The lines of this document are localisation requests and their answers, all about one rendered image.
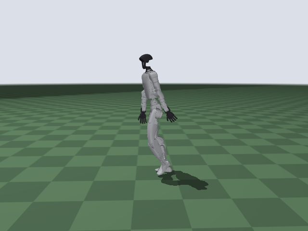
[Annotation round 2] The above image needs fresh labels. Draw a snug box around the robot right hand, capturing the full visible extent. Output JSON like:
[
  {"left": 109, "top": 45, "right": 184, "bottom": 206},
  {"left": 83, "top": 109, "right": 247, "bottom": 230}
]
[{"left": 138, "top": 107, "right": 147, "bottom": 124}]

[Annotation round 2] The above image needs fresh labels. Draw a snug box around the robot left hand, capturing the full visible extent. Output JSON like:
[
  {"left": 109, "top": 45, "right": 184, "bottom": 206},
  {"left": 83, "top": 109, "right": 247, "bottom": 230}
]
[{"left": 165, "top": 106, "right": 178, "bottom": 122}]

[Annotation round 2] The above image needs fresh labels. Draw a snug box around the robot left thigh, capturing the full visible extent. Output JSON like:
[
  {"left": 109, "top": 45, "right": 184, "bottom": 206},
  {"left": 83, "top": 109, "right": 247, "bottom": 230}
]
[{"left": 147, "top": 108, "right": 163, "bottom": 147}]

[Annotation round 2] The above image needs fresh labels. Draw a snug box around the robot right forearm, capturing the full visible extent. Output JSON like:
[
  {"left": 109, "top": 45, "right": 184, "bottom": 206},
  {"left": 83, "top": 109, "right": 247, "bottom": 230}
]
[{"left": 141, "top": 96, "right": 147, "bottom": 112}]

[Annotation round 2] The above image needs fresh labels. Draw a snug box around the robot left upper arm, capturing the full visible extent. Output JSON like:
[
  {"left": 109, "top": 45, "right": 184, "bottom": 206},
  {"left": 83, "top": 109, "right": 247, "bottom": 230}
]
[{"left": 149, "top": 72, "right": 161, "bottom": 97}]

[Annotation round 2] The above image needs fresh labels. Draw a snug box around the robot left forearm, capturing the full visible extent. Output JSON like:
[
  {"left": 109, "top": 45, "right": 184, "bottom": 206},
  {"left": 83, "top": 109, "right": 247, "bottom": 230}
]
[{"left": 157, "top": 90, "right": 169, "bottom": 112}]

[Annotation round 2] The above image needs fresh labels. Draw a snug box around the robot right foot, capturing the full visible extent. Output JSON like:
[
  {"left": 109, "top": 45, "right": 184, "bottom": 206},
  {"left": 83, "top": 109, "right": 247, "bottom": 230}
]
[{"left": 155, "top": 166, "right": 172, "bottom": 172}]

